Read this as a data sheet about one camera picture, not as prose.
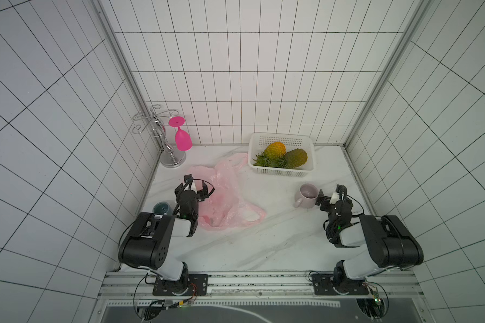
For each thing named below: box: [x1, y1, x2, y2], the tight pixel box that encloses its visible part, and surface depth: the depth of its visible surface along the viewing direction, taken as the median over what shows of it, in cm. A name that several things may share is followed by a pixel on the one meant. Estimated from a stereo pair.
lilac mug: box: [293, 183, 319, 209], surface depth 92 cm
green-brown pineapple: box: [252, 148, 308, 169], surface depth 105 cm
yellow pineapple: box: [264, 141, 287, 160], surface depth 109 cm
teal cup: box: [152, 201, 171, 214], surface depth 89 cm
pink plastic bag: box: [187, 152, 267, 231], surface depth 92 cm
